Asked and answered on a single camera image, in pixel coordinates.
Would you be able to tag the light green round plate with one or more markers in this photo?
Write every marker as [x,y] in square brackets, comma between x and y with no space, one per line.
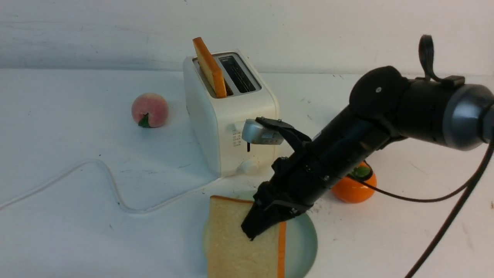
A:
[301,241]

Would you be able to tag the pink peach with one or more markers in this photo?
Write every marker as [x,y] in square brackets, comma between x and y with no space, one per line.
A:
[150,110]

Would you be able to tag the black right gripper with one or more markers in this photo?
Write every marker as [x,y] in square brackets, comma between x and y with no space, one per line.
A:
[298,181]

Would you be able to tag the toast slice slot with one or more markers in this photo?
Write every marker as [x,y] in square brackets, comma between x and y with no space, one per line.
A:
[231,254]
[210,68]

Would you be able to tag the orange persimmon with green leaf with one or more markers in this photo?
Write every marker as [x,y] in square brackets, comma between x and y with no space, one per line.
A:
[352,189]

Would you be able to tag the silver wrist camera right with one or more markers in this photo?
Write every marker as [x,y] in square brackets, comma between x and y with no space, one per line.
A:
[255,133]

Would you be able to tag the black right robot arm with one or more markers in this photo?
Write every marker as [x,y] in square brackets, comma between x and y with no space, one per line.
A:
[384,107]

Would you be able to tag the white two-slot toaster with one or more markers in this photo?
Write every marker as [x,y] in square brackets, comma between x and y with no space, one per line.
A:
[218,122]

